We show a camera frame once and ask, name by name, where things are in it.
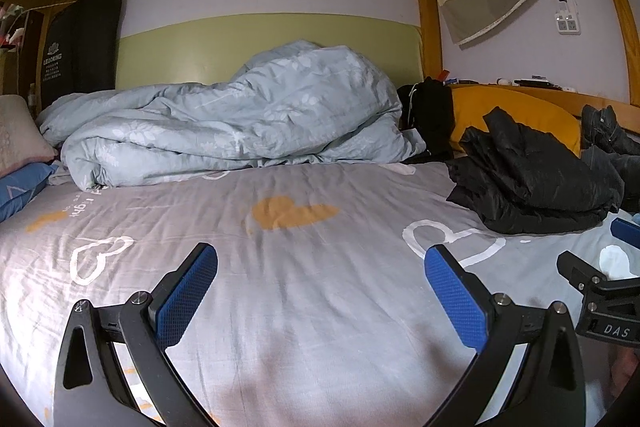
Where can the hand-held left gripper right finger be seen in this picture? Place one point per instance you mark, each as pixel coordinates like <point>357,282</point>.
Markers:
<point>455,302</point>

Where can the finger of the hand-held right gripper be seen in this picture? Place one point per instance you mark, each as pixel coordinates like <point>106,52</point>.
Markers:
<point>627,232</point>
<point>580,269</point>

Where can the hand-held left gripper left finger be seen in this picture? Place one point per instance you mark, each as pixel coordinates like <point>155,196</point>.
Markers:
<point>187,292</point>

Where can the black puffer jacket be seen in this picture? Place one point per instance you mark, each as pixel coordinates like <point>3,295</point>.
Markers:
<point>530,177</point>

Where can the dark grey denim clothes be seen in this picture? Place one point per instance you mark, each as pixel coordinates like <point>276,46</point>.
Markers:
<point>615,142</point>

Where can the hanging clothes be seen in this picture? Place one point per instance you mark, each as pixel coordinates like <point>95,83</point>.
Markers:
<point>12,27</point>

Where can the person's right hand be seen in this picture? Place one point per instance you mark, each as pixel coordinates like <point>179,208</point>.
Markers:
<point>625,377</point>

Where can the grey printed bed sheet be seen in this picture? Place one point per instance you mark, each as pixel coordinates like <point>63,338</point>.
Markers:
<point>300,267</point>

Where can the yellow bolster pillow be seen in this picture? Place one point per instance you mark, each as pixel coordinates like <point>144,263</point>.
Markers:
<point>530,112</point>

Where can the flat black item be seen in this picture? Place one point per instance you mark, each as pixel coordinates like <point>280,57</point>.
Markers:
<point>532,82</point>

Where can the light blue duvet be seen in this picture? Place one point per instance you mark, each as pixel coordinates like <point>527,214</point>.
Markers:
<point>240,122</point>

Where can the black garment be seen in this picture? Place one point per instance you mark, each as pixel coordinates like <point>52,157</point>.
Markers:
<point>430,112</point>

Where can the blue pillow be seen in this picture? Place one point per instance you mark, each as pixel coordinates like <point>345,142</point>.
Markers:
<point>22,192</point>

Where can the beige pillow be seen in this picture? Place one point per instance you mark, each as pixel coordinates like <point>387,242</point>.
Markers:
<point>22,137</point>

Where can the small red item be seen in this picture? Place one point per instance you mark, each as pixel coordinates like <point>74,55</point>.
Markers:
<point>442,75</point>

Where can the white wall power strip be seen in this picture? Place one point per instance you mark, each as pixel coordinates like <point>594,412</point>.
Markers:
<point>567,19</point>

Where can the wooden bunk bed frame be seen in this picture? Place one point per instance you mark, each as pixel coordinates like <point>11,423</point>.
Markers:
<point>430,27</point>

